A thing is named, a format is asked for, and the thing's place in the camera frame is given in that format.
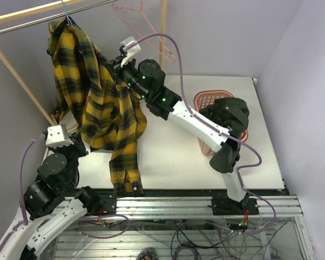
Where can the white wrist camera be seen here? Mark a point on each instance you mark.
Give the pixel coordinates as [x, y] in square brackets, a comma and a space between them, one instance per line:
[57, 136]
[129, 48]

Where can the pink plastic laundry basket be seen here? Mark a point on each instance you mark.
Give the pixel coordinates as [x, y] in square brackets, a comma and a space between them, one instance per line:
[205, 98]

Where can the yellow plaid shirt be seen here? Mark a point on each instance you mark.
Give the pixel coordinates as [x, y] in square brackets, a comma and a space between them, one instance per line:
[107, 112]

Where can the pink wire hanger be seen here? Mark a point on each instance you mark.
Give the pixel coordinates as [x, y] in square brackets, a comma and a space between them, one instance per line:
[144, 18]

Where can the metal hanging rod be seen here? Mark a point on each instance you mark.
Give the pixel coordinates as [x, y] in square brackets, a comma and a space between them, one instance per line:
[53, 17]

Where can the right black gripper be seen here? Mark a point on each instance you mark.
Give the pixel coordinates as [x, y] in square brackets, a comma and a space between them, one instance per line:
[115, 64]

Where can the dark pinstriped shirt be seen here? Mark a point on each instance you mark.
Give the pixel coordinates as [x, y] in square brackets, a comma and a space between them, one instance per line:
[229, 112]

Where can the aluminium rail base frame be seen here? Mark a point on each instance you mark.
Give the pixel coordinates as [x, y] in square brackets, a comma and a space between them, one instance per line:
[189, 225]

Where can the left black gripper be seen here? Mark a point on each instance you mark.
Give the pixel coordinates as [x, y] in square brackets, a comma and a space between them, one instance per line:
[76, 138]

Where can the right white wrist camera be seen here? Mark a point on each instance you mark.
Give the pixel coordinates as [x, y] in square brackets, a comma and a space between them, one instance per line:
[129, 48]

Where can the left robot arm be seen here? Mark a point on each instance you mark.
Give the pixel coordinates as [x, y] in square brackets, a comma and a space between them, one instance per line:
[32, 229]

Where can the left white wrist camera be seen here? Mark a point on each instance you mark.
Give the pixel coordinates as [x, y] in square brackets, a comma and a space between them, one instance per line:
[57, 136]

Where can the wooden clothes rack frame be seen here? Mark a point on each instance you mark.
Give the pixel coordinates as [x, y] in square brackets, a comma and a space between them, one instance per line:
[27, 88]

